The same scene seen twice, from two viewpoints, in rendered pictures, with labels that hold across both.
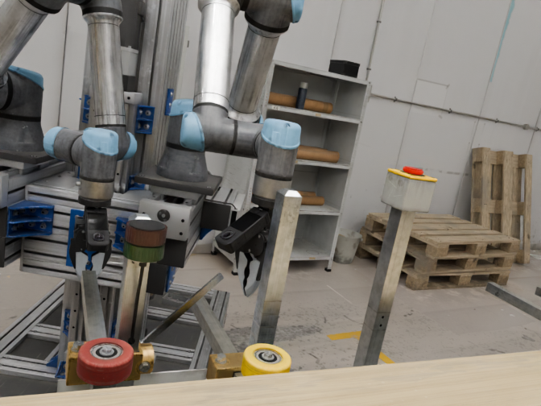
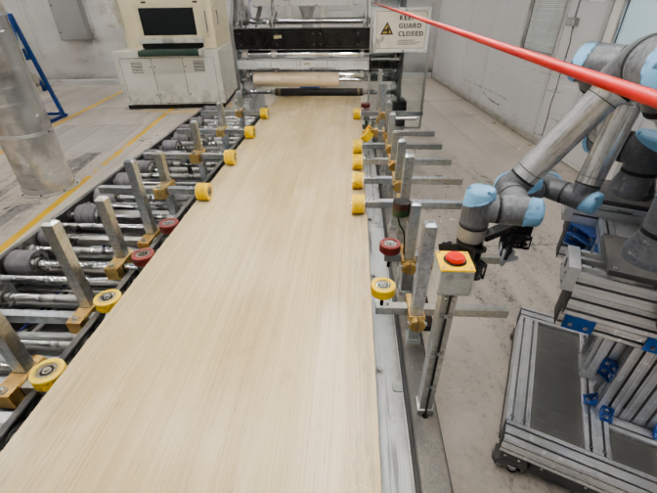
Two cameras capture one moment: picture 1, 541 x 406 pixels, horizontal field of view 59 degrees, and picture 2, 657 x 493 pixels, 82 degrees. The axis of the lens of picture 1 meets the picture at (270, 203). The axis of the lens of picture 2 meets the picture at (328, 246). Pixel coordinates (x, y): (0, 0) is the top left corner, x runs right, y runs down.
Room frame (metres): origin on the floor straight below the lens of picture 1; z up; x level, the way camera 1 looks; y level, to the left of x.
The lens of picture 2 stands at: (1.03, -0.96, 1.69)
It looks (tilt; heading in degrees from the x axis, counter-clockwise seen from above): 33 degrees down; 119
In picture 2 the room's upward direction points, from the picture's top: 1 degrees counter-clockwise
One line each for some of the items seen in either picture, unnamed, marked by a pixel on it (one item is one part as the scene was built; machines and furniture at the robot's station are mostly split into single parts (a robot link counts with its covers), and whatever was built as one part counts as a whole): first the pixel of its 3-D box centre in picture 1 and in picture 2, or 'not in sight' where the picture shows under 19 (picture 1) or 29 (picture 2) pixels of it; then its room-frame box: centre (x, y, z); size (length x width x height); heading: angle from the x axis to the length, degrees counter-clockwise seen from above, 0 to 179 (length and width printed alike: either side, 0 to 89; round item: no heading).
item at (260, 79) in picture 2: not in sight; (318, 79); (-0.89, 2.31, 1.05); 1.43 x 0.12 x 0.12; 26
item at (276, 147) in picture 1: (278, 148); (478, 206); (0.94, 0.00, 1.22); 0.09 x 0.08 x 0.11; 16
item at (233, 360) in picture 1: (245, 370); (415, 312); (0.82, -0.01, 0.81); 0.13 x 0.06 x 0.05; 116
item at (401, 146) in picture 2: not in sight; (397, 189); (0.51, 0.65, 0.92); 0.03 x 0.03 x 0.48; 26
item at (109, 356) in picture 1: (103, 381); (389, 253); (0.65, 0.20, 0.85); 0.08 x 0.08 x 0.11
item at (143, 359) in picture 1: (110, 361); (406, 258); (0.71, 0.21, 0.85); 0.13 x 0.06 x 0.05; 116
